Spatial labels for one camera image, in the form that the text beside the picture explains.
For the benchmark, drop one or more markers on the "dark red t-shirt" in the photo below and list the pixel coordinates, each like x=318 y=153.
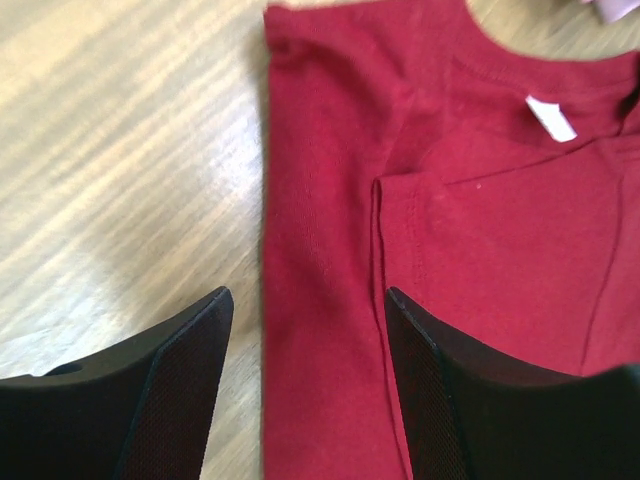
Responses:
x=410 y=150

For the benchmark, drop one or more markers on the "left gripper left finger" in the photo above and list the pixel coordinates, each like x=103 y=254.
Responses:
x=139 y=409

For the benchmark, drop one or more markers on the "folded mauve t-shirt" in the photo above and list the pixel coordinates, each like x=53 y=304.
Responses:
x=611 y=11

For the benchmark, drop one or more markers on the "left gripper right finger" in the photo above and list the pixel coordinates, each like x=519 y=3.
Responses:
x=470 y=411

